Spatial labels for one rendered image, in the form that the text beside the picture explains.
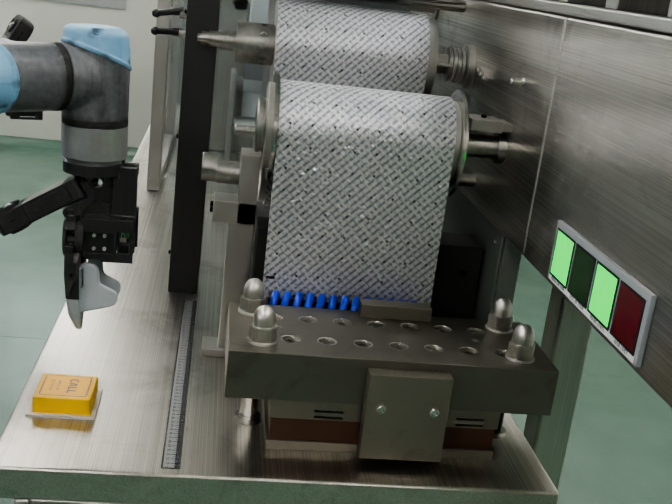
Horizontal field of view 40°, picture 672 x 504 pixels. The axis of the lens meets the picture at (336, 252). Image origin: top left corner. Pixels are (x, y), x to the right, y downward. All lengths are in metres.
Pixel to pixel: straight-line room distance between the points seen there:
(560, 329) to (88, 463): 0.78
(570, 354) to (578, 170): 0.54
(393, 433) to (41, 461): 0.40
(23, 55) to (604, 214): 0.62
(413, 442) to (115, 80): 0.54
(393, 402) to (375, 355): 0.06
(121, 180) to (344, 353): 0.33
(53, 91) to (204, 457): 0.45
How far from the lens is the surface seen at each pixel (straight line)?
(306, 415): 1.14
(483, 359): 1.16
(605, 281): 0.96
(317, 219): 1.24
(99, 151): 1.09
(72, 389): 1.22
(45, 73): 1.05
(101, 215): 1.13
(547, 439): 1.61
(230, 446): 1.15
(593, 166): 1.03
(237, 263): 1.34
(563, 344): 1.54
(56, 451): 1.14
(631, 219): 0.93
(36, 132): 7.01
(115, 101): 1.09
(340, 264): 1.26
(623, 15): 1.03
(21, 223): 1.15
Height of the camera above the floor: 1.46
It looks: 17 degrees down
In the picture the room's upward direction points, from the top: 7 degrees clockwise
